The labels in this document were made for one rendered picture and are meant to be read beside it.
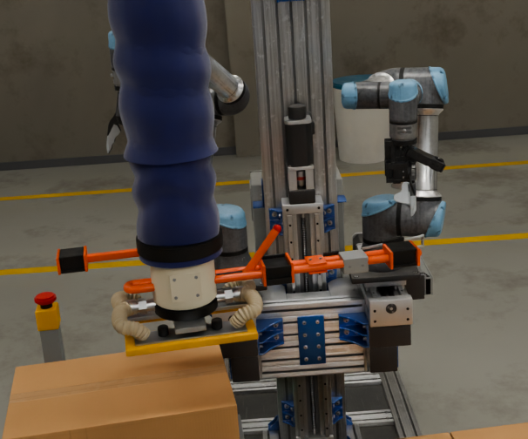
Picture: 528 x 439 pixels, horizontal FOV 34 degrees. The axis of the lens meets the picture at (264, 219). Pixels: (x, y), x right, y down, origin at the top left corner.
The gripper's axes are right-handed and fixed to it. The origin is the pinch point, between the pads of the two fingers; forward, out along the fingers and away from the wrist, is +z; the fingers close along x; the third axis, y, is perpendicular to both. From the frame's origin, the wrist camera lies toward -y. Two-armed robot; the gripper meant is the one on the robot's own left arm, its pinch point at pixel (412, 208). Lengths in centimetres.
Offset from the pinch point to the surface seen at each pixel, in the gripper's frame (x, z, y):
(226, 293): 18, 16, 51
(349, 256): 9.5, 9.9, 17.7
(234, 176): -521, 137, 117
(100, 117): -588, 90, 251
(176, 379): 19, 41, 67
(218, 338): 32, 23, 52
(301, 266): 14.1, 10.7, 30.6
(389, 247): 6.0, 9.1, 6.7
